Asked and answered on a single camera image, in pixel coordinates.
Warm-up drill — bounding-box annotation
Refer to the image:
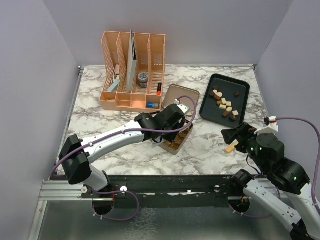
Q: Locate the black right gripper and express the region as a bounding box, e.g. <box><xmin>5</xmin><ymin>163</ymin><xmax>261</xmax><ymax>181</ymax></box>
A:
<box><xmin>221</xmin><ymin>120</ymin><xmax>268</xmax><ymax>171</ymax></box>

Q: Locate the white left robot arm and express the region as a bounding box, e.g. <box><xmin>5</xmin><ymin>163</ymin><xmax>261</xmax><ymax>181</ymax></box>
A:
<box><xmin>59</xmin><ymin>103</ymin><xmax>190</xmax><ymax>198</ymax></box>

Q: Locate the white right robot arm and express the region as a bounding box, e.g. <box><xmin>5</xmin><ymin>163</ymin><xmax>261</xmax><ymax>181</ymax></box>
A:
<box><xmin>221</xmin><ymin>120</ymin><xmax>320</xmax><ymax>240</ymax></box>

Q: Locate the cream chocolate right piece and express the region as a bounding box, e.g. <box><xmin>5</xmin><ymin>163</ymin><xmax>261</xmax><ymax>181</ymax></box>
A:
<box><xmin>232</xmin><ymin>110</ymin><xmax>239</xmax><ymax>117</ymax></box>

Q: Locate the gold chocolate tin box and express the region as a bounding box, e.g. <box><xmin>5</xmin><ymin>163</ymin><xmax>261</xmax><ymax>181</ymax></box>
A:
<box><xmin>159</xmin><ymin>124</ymin><xmax>194</xmax><ymax>155</ymax></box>

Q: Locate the cream round chocolate piece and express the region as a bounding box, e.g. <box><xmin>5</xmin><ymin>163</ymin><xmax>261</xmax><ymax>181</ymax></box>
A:
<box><xmin>216</xmin><ymin>92</ymin><xmax>223</xmax><ymax>98</ymax></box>

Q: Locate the tan stick on table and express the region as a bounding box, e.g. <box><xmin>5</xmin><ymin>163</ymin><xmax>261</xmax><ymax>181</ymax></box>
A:
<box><xmin>225</xmin><ymin>144</ymin><xmax>237</xmax><ymax>154</ymax></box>

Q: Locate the rose gold tin lid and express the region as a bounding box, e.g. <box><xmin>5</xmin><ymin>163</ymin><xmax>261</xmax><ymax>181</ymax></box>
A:
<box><xmin>162</xmin><ymin>84</ymin><xmax>200</xmax><ymax>117</ymax></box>

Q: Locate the blue grey small bottle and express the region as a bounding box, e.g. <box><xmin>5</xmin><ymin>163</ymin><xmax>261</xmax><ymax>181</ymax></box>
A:
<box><xmin>146</xmin><ymin>102</ymin><xmax>160</xmax><ymax>110</ymax></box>

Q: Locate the black orange marker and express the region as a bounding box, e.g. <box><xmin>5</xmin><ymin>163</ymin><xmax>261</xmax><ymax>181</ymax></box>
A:
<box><xmin>156</xmin><ymin>82</ymin><xmax>162</xmax><ymax>96</ymax></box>

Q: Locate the black plastic tray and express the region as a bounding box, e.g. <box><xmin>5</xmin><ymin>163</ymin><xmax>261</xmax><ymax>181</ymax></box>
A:
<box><xmin>199</xmin><ymin>73</ymin><xmax>250</xmax><ymax>128</ymax></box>

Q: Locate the peach plastic desk organizer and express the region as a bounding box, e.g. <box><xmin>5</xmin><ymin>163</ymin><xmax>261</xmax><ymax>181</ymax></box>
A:
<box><xmin>100</xmin><ymin>31</ymin><xmax>166</xmax><ymax>113</ymax></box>

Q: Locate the small round patterned jar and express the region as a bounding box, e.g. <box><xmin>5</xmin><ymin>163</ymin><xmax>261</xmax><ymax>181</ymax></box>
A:
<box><xmin>137</xmin><ymin>71</ymin><xmax>149</xmax><ymax>88</ymax></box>

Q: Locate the white upright booklet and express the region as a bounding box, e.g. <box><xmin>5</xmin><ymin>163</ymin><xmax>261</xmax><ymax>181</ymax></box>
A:
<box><xmin>126</xmin><ymin>29</ymin><xmax>137</xmax><ymax>93</ymax></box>

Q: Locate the pink stapler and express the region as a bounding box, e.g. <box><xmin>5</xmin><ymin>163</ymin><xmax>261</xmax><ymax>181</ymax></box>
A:
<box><xmin>113</xmin><ymin>64</ymin><xmax>120</xmax><ymax>82</ymax></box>

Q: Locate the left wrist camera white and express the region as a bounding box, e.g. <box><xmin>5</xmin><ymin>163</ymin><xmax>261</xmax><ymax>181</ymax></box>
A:
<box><xmin>174</xmin><ymin>99</ymin><xmax>190</xmax><ymax>116</ymax></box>

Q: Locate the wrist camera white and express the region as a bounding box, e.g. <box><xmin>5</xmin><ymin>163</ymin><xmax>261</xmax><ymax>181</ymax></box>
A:
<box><xmin>174</xmin><ymin>99</ymin><xmax>190</xmax><ymax>116</ymax></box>
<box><xmin>254</xmin><ymin>116</ymin><xmax>279</xmax><ymax>135</ymax></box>

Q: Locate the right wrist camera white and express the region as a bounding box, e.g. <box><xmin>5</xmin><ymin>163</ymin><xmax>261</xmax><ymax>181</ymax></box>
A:
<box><xmin>254</xmin><ymin>116</ymin><xmax>279</xmax><ymax>135</ymax></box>

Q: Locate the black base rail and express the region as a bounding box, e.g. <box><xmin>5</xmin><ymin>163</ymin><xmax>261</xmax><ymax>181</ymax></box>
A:
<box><xmin>49</xmin><ymin>174</ymin><xmax>253</xmax><ymax>210</ymax></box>

